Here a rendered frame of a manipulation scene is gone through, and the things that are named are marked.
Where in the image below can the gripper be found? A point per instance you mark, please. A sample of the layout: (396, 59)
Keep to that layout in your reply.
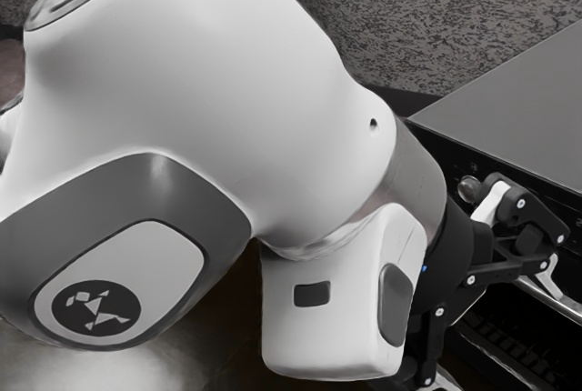
(457, 254)

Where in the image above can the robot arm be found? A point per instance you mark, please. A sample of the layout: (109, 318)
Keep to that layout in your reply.
(182, 91)

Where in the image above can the black oven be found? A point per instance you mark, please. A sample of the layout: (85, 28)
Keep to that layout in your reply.
(523, 104)

